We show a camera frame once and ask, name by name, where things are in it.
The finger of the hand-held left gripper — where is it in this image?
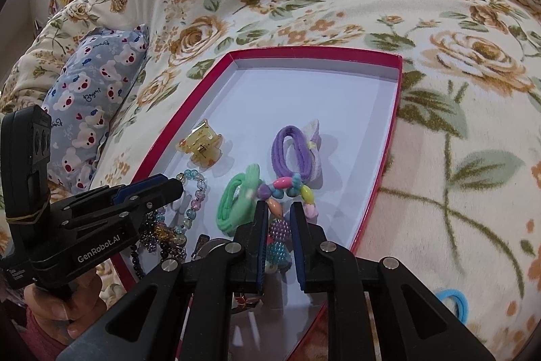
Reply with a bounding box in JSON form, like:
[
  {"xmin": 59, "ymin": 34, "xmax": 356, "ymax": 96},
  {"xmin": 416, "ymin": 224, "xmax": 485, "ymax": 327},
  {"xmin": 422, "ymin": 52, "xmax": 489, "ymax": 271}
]
[
  {"xmin": 111, "ymin": 174, "xmax": 167, "ymax": 204},
  {"xmin": 127, "ymin": 178, "xmax": 186, "ymax": 220}
]

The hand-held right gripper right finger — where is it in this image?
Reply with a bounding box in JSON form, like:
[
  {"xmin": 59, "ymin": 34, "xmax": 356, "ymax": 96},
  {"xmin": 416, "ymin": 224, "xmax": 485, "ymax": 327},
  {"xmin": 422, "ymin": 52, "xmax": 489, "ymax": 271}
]
[{"xmin": 289, "ymin": 201, "xmax": 495, "ymax": 361}]

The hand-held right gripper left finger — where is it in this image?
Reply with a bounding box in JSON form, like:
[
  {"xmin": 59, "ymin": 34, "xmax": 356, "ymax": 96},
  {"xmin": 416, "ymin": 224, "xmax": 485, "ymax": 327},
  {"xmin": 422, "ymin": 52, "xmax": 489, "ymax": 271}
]
[{"xmin": 57, "ymin": 200, "xmax": 271, "ymax": 361}]

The glass bead bracelet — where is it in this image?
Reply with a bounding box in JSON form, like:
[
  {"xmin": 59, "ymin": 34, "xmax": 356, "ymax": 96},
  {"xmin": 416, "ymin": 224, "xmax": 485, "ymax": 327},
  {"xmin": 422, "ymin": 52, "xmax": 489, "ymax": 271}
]
[{"xmin": 171, "ymin": 170, "xmax": 209, "ymax": 235}]

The green hair tie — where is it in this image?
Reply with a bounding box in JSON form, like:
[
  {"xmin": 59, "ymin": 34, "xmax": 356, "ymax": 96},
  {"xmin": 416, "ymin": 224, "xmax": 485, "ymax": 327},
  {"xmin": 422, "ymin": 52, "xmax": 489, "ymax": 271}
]
[{"xmin": 216, "ymin": 163, "xmax": 265, "ymax": 235}]

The colourful bead bracelet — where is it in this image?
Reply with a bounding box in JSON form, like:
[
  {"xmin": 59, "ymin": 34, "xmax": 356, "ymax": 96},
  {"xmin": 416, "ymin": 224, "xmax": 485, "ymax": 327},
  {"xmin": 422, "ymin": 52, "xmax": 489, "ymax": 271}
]
[{"xmin": 256, "ymin": 173, "xmax": 319, "ymax": 220}]

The black beaded bracelet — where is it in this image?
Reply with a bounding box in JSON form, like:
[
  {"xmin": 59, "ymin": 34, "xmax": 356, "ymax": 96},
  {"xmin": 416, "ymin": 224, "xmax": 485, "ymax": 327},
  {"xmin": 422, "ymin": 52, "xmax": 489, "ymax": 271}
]
[{"xmin": 131, "ymin": 209, "xmax": 189, "ymax": 281}]

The red-rimmed white tray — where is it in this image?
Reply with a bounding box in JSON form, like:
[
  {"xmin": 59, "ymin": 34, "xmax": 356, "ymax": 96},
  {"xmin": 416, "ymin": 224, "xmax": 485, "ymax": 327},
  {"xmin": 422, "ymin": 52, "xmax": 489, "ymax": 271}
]
[{"xmin": 111, "ymin": 50, "xmax": 404, "ymax": 361}]

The person's left forearm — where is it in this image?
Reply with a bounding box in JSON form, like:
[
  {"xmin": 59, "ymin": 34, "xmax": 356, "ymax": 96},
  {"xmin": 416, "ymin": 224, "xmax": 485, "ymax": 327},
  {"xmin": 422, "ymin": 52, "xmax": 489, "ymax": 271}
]
[{"xmin": 23, "ymin": 308, "xmax": 70, "ymax": 361}]

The person's left hand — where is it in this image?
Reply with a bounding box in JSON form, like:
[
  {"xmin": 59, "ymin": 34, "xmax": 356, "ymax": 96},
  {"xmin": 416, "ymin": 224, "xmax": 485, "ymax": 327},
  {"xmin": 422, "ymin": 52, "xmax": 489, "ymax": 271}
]
[{"xmin": 23, "ymin": 271, "xmax": 107, "ymax": 346}]

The yellow claw hair clip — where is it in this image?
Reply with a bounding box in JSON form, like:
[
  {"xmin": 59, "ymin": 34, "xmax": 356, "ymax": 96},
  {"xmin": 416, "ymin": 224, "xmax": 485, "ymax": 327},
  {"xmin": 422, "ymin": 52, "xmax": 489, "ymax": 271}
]
[{"xmin": 177, "ymin": 119, "xmax": 224, "ymax": 168}]

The lilac fabric hair accessory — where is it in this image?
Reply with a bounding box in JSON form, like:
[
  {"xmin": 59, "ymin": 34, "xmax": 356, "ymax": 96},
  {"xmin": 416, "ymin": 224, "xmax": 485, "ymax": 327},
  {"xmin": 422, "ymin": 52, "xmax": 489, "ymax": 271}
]
[{"xmin": 285, "ymin": 118, "xmax": 327, "ymax": 189}]

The blue bear print pillow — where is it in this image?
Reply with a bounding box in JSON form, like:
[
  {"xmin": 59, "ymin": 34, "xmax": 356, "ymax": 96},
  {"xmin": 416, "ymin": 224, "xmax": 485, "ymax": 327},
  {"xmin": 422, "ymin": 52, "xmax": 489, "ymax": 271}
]
[{"xmin": 44, "ymin": 24, "xmax": 150, "ymax": 193}]

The purple and teal beaded hair tie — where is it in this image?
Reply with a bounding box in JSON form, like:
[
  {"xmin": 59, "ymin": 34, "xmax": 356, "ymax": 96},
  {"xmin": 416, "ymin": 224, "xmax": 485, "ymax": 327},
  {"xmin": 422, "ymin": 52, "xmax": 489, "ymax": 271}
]
[{"xmin": 265, "ymin": 218, "xmax": 293, "ymax": 274}]

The blue hair tie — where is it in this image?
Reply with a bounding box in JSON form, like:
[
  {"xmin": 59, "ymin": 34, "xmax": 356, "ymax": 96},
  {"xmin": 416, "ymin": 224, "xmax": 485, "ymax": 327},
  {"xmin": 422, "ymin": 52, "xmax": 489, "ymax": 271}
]
[{"xmin": 435, "ymin": 288, "xmax": 472, "ymax": 321}]

